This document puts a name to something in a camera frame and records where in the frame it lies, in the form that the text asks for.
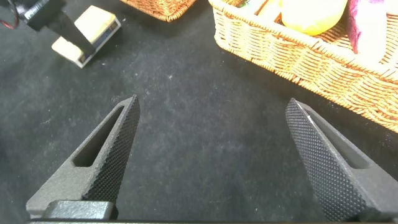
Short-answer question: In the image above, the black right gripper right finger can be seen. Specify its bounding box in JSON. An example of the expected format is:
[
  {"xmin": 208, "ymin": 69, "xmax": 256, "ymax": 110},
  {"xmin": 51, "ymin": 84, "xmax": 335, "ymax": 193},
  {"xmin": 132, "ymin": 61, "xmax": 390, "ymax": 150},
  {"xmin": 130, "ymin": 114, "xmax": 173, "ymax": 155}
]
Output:
[{"xmin": 285, "ymin": 97, "xmax": 398, "ymax": 223}]

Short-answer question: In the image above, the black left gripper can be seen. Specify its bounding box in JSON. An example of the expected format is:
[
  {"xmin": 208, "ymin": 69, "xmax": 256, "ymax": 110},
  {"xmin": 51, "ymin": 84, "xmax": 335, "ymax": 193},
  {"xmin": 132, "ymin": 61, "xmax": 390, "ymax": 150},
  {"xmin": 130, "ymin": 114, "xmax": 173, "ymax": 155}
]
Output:
[{"xmin": 14, "ymin": 0, "xmax": 96, "ymax": 56}]

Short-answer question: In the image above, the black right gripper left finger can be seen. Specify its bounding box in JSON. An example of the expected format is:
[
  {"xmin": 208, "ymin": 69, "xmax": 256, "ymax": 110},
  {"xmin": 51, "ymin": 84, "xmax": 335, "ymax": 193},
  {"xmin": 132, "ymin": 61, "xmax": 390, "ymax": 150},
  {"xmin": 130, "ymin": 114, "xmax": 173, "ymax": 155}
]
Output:
[{"xmin": 25, "ymin": 94, "xmax": 141, "ymax": 219}]

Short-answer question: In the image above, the cream white soap box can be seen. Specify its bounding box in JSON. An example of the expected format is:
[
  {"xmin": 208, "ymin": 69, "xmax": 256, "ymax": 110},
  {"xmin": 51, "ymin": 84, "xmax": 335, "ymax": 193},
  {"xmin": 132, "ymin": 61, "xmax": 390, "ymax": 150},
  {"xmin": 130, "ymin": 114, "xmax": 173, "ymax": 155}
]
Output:
[{"xmin": 50, "ymin": 4, "xmax": 123, "ymax": 69}]

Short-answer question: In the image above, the yellow lemon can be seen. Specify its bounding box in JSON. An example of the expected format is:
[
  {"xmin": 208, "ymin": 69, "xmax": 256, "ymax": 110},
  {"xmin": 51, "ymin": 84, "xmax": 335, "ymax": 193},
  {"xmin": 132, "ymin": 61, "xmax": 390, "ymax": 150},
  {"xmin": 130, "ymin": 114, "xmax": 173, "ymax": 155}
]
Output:
[{"xmin": 279, "ymin": 0, "xmax": 349, "ymax": 36}]

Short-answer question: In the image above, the orange sausage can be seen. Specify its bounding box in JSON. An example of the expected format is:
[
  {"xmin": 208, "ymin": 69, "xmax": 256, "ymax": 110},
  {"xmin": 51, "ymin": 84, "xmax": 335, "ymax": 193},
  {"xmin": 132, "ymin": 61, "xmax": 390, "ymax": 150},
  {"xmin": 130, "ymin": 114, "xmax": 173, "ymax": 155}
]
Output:
[{"xmin": 254, "ymin": 0, "xmax": 283, "ymax": 20}]

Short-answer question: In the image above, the wicker basket with toiletries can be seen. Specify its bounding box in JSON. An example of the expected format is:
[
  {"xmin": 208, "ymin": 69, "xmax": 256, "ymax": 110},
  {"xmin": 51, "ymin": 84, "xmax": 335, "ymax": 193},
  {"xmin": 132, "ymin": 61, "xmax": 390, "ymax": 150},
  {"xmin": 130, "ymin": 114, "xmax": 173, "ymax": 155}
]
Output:
[{"xmin": 119, "ymin": 0, "xmax": 198, "ymax": 23}]

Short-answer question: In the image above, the wicker basket with food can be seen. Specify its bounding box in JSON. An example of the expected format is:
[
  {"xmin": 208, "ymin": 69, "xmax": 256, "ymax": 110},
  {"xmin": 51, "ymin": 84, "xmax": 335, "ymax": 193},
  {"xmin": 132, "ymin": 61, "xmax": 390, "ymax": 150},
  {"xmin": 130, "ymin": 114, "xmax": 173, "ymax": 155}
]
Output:
[{"xmin": 208, "ymin": 0, "xmax": 398, "ymax": 134}]

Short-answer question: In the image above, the black table cloth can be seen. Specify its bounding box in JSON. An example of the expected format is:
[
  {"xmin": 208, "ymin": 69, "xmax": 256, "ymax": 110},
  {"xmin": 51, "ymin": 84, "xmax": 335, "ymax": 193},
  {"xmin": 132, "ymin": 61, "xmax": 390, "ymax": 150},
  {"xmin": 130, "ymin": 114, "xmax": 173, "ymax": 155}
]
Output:
[{"xmin": 0, "ymin": 0, "xmax": 398, "ymax": 224}]

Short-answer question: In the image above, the purple vegetable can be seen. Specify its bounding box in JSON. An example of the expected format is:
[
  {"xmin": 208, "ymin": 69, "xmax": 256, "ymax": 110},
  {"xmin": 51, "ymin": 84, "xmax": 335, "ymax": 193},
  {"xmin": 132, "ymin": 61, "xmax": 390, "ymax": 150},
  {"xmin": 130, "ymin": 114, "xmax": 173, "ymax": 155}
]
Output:
[{"xmin": 346, "ymin": 0, "xmax": 390, "ymax": 63}]

